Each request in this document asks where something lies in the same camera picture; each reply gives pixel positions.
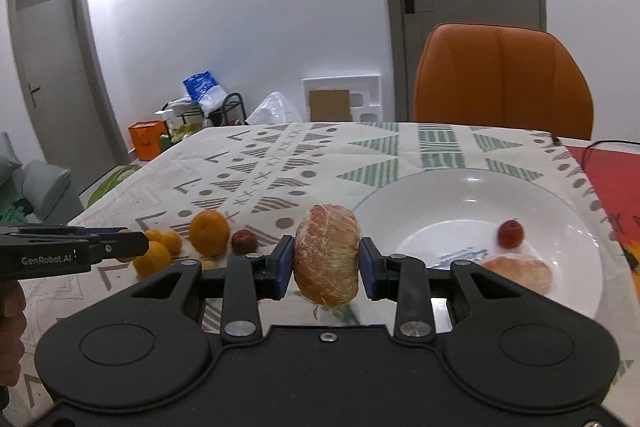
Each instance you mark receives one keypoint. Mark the black metal rack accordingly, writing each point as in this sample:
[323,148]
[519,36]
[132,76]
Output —
[232,95]

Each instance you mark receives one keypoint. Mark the white plate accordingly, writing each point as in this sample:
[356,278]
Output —
[450,207]

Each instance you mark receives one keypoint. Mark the yellow green bag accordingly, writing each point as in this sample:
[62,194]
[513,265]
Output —
[177,132]

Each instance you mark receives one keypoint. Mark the small red fruit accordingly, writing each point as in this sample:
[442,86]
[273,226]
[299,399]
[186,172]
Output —
[510,234]

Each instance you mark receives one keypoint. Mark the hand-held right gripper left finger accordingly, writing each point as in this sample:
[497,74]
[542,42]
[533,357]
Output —
[283,267]

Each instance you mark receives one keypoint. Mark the person's left hand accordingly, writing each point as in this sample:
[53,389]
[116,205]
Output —
[11,332]

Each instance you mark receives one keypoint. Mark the green floor mat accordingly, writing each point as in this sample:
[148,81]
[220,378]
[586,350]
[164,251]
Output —
[112,184]

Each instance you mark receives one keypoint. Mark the white foam packaging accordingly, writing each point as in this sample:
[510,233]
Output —
[340,83]

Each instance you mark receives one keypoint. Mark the large orange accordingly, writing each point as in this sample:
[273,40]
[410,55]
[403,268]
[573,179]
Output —
[210,232]

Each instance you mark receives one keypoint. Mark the small orange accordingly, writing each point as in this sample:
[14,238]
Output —
[152,261]
[171,243]
[153,236]

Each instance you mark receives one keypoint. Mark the red cloth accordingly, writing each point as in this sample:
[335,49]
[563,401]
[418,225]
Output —
[615,187]

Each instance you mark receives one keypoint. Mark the cardboard sheet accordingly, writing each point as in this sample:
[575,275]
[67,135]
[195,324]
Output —
[329,104]

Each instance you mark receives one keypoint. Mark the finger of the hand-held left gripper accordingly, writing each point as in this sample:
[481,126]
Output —
[120,247]
[75,231]

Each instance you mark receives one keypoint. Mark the peeled pomelo piece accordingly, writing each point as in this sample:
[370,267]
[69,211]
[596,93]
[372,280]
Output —
[520,274]
[325,252]

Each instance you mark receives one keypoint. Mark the green cloth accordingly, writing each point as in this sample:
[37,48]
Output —
[12,209]

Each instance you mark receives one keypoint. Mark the orange paper bag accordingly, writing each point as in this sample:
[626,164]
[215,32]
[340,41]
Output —
[146,139]

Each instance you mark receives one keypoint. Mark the white plastic bag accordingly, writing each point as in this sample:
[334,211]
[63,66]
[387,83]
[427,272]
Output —
[275,109]

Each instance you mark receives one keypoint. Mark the orange chair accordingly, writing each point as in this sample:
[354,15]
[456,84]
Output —
[500,77]

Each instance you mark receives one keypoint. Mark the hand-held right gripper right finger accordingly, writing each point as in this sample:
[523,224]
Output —
[368,267]

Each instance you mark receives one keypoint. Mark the grey sofa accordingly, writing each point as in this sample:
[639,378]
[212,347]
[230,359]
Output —
[45,184]

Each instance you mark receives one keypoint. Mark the grey door with lever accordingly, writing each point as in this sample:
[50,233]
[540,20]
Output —
[55,72]

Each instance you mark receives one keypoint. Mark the blue plastic bag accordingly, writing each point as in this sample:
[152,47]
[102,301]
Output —
[200,84]

